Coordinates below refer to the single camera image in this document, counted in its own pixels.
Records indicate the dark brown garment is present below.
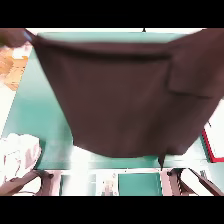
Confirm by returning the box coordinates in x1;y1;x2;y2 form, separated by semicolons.
0;28;224;172

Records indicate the white garment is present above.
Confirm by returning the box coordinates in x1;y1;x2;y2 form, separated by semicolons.
0;132;43;188

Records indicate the silver frame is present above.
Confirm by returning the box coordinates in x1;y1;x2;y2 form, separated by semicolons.
42;166;208;197

